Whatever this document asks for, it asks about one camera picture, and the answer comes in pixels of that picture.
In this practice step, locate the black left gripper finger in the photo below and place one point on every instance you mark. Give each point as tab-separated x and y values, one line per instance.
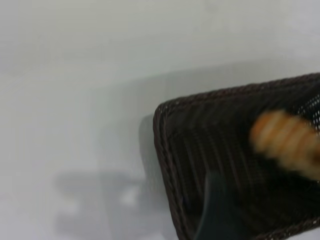
215	207

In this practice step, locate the dark brown woven basket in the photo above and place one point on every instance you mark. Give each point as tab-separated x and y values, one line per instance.
225	130

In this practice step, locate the ridged golden bread roll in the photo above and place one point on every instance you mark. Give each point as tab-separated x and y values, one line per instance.
282	142

